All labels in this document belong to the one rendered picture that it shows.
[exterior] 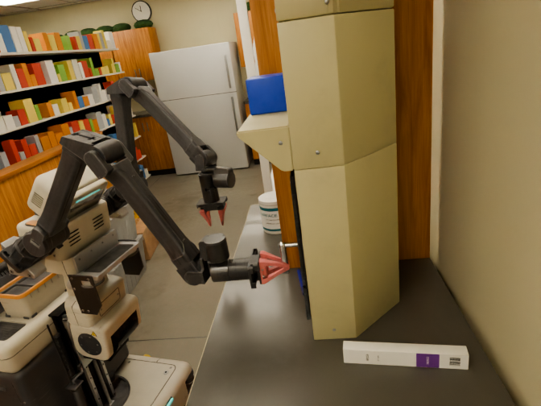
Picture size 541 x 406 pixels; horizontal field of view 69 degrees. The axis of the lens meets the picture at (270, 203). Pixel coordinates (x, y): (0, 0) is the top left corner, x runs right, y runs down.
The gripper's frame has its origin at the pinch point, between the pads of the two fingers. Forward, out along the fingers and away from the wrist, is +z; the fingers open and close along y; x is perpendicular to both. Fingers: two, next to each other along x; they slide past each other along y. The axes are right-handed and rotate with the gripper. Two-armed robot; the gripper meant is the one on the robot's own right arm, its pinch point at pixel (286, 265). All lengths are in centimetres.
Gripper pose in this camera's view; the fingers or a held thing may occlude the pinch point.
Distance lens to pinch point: 104.0
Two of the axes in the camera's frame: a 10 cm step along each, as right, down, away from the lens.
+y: 0.8, -3.8, 9.2
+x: 1.4, 9.2, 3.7
